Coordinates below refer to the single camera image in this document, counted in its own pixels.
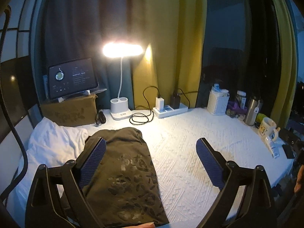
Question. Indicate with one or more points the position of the white blue packet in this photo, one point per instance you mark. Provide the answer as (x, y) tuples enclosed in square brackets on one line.
[(216, 87)]

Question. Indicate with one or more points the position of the purple plastic item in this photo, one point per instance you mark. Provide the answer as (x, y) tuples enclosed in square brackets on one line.
[(234, 105)]

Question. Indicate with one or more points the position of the dark wooden panel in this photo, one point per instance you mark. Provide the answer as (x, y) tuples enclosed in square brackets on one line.
[(16, 80)]

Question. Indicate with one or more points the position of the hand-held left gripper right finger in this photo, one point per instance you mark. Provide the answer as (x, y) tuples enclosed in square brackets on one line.
[(209, 163)]

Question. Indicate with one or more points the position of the glass jar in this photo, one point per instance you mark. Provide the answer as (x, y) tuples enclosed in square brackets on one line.
[(241, 97)]

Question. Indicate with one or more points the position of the dark glass window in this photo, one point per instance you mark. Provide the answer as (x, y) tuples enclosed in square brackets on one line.
[(225, 28)]

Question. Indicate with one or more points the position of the yellow green ball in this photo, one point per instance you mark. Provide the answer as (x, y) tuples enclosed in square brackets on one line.
[(260, 118)]

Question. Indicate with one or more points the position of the white textured table cover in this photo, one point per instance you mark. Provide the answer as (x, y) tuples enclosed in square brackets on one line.
[(190, 135)]

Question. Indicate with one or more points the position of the white charger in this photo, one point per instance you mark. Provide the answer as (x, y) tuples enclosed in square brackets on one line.
[(159, 102)]

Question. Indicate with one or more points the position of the wide yellow curtain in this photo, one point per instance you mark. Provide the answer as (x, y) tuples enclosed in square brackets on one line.
[(171, 40)]

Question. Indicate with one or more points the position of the white power strip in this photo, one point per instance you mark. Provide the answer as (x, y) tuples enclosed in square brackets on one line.
[(175, 110)]

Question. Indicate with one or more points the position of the white plastic basket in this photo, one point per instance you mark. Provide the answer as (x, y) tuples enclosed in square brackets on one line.
[(217, 104)]

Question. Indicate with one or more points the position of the brown t-shirt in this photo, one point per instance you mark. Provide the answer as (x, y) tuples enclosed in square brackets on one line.
[(125, 171)]

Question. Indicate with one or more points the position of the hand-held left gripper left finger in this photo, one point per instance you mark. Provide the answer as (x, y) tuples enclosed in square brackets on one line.
[(92, 163)]

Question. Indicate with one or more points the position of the white mug with yellow print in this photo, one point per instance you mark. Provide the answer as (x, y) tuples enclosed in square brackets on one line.
[(267, 127)]

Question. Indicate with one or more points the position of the narrow yellow curtain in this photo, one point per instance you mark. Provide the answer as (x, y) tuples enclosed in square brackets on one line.
[(285, 64)]

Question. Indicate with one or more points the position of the white desk lamp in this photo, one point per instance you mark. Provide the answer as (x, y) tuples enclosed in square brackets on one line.
[(120, 112)]

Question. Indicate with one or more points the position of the silver tablet stand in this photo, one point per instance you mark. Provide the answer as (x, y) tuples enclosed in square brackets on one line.
[(97, 90)]

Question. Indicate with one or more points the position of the black charger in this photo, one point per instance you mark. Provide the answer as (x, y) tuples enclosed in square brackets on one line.
[(175, 101)]

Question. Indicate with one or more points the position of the person's right hand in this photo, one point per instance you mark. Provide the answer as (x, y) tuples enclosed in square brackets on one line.
[(299, 181)]

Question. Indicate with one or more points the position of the black tablet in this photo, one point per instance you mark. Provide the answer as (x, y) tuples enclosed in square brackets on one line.
[(73, 78)]

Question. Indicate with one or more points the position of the steel thermos bottle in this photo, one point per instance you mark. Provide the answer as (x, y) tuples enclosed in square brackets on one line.
[(251, 112)]

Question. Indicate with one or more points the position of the dark grey curtain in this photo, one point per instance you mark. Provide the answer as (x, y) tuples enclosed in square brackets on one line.
[(83, 23)]

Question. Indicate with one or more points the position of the small patterned pouch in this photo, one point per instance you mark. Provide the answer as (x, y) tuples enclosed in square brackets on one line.
[(234, 116)]

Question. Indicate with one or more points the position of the white cloth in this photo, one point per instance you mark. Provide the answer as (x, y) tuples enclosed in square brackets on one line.
[(52, 142)]

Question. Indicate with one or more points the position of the brown cardboard box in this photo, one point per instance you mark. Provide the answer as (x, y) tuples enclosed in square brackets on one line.
[(68, 111)]

